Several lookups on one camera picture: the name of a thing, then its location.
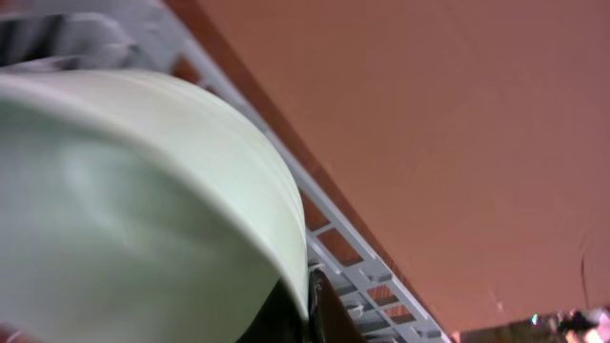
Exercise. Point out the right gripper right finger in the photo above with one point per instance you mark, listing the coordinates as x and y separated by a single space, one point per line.
329 321

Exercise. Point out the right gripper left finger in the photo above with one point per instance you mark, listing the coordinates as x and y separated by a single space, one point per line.
278 320

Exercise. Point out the light green bowl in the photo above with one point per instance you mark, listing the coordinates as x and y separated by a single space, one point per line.
137 207

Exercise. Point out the grey dishwasher rack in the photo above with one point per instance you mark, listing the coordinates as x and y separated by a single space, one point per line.
180 39

